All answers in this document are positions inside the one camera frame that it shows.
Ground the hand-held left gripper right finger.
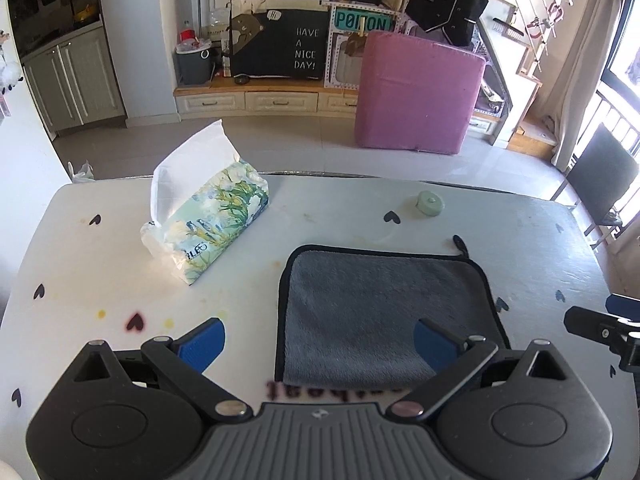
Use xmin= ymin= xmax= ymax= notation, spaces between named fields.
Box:
xmin=391 ymin=317 xmax=576 ymax=421

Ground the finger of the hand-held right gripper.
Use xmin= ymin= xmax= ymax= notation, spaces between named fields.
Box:
xmin=564 ymin=306 xmax=640 ymax=372
xmin=605 ymin=294 xmax=640 ymax=322

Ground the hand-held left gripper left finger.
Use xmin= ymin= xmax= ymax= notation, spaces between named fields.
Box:
xmin=65 ymin=317 xmax=253 ymax=421

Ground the grey towel with black trim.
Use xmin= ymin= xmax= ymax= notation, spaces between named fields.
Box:
xmin=274 ymin=235 xmax=512 ymax=390

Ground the white heart-print tablecloth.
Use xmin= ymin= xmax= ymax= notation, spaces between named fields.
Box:
xmin=0 ymin=170 xmax=640 ymax=480

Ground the floral tissue pack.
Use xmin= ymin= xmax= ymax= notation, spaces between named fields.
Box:
xmin=140 ymin=119 xmax=271 ymax=287

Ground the dark grey chair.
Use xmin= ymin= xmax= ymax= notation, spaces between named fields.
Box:
xmin=550 ymin=122 xmax=640 ymax=252

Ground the small pale green cap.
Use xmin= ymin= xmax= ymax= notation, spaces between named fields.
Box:
xmin=415 ymin=190 xmax=446 ymax=218

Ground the white plastic bag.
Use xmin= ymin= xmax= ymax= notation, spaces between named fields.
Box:
xmin=67 ymin=160 xmax=96 ymax=182

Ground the wooden staircase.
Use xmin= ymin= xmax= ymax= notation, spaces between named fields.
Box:
xmin=475 ymin=0 xmax=568 ymax=162

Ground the beige curtain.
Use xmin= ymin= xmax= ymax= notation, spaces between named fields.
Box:
xmin=550 ymin=0 xmax=632 ymax=171

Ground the cream drawer cabinet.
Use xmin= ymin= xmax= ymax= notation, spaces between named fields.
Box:
xmin=172 ymin=79 xmax=361 ymax=122

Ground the pink upholstered cushion block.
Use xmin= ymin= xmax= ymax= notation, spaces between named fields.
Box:
xmin=354 ymin=30 xmax=487 ymax=156

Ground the grey waste bin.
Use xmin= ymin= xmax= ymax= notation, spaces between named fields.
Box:
xmin=175 ymin=42 xmax=216 ymax=86

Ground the grey-green cupboard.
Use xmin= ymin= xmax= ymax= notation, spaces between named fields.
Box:
xmin=20 ymin=25 xmax=126 ymax=137

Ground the white pegboard panel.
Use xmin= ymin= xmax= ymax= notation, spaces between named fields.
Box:
xmin=324 ymin=30 xmax=367 ymax=91

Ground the black chalkboard sign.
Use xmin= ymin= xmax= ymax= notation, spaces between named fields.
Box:
xmin=229 ymin=7 xmax=331 ymax=81

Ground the teal lettered sign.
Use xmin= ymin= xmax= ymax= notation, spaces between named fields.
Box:
xmin=332 ymin=7 xmax=393 ymax=34

